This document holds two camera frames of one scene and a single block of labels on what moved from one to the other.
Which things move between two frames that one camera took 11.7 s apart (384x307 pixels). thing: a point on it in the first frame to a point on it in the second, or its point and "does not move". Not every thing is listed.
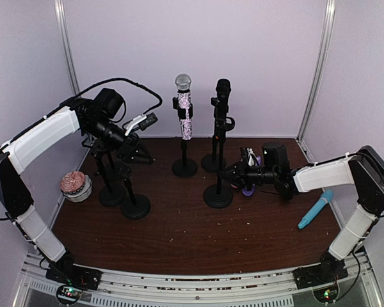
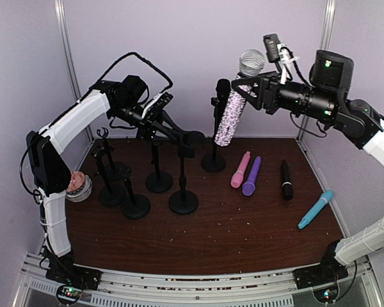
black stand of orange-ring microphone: x=209 y=162 does not move
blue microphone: x=325 y=197 does not move
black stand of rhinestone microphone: x=184 y=167 to x=184 y=202
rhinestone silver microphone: x=183 y=83 to x=251 y=64
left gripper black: x=128 y=148 to x=148 y=126
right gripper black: x=239 y=175 to x=269 y=82
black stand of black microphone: x=140 y=206 does not move
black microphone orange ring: x=223 y=89 does not move
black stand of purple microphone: x=217 y=196 to x=158 y=181
